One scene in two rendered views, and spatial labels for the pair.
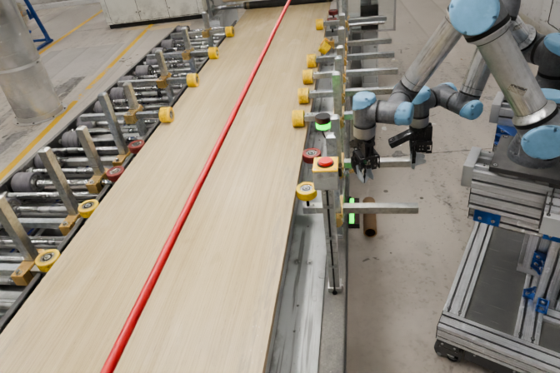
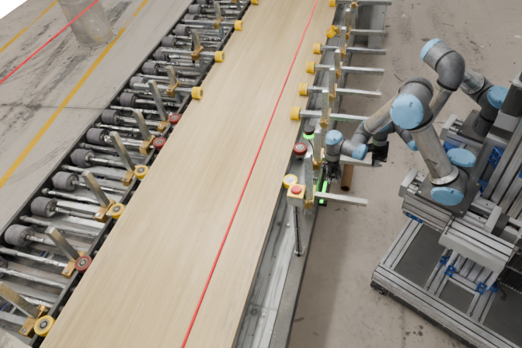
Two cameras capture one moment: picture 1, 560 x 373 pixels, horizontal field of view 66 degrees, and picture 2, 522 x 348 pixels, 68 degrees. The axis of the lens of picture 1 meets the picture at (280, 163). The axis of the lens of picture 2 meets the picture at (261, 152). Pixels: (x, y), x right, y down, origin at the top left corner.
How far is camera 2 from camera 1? 0.66 m
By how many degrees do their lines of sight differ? 15
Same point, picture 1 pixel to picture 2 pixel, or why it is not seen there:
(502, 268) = (432, 237)
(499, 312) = (419, 269)
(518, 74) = (433, 154)
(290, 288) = (272, 243)
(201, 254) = (214, 223)
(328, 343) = (288, 289)
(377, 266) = (345, 215)
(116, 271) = (160, 227)
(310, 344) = (278, 284)
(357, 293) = (326, 234)
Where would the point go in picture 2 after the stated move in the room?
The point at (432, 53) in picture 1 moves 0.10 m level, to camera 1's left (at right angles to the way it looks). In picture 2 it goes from (384, 116) to (360, 116)
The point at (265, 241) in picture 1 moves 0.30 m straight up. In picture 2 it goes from (255, 219) to (248, 182)
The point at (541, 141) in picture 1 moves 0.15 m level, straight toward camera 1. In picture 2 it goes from (442, 196) to (426, 221)
